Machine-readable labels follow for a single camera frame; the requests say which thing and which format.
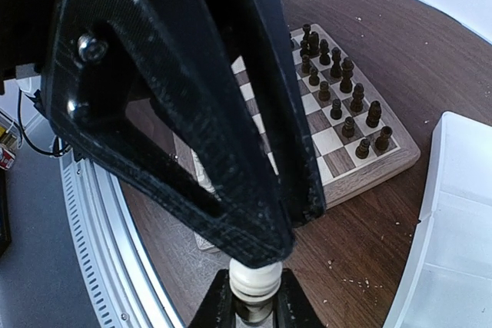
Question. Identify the background clutter shelf items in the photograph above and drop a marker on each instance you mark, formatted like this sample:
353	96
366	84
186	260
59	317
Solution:
10	141

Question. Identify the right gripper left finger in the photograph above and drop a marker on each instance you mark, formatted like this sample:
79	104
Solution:
217	308

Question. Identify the wooden chess board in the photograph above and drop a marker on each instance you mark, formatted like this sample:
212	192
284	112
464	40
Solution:
343	175

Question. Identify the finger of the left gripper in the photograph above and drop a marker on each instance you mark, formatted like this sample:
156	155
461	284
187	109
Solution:
147	90
256	30

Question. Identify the dark rook far left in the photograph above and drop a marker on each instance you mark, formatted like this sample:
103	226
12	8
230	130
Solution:
306	28

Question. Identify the dark pawn four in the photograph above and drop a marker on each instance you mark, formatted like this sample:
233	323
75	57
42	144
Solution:
324	91

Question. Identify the dark pawn six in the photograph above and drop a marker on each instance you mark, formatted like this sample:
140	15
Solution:
348	129

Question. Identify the dark pawn seven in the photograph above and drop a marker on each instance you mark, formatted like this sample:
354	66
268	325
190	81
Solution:
363	149

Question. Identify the dark king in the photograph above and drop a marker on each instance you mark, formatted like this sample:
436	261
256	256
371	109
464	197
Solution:
347	67

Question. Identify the dark pawn five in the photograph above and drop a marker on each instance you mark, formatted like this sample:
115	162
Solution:
336	111

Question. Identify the dark knight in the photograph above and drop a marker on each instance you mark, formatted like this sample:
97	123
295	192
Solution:
374	114
313	44

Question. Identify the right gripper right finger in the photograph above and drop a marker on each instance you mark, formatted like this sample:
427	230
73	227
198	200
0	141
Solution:
291	306

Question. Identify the dark knight left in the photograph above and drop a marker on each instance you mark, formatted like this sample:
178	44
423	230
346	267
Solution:
313	44

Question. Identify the dark rook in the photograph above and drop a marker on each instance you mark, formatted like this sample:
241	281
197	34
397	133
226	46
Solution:
306	28
382	141

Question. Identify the dark bishop right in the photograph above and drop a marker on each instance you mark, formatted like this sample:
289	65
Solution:
357	102

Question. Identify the dark pawn three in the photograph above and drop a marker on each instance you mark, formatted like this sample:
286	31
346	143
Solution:
313	79

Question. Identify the dark rook right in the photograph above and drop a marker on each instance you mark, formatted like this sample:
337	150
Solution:
382	141

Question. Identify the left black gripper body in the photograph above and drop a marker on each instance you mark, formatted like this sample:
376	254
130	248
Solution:
25	27

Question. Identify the dark bishop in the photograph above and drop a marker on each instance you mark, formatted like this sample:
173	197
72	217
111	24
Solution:
357	102
324	58

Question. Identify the front aluminium rail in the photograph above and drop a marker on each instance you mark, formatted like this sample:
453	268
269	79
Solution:
122	284

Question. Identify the dark knight right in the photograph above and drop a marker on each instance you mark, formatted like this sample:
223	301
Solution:
374	114

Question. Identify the dark bishop left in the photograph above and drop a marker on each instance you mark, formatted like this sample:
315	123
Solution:
324	58

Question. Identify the dark pawn two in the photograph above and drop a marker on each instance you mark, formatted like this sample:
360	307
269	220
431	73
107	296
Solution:
306	64

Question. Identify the white plastic tray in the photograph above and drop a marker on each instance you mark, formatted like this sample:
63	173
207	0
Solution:
447	278

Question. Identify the dark queen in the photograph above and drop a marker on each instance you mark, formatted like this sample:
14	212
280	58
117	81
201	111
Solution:
336	71

